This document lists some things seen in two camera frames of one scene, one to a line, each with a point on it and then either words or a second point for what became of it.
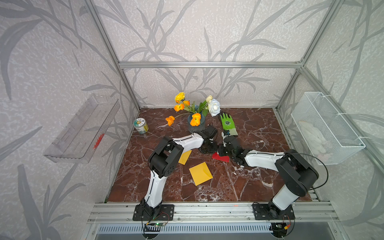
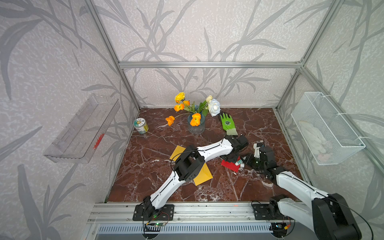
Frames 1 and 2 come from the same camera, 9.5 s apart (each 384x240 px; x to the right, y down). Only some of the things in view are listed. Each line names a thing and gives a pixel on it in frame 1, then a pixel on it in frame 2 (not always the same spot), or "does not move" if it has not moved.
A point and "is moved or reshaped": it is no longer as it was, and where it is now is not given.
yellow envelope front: (200, 173) does not move
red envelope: (217, 156) is moved or reshaped
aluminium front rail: (305, 213) does not move
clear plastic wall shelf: (80, 139) does not move
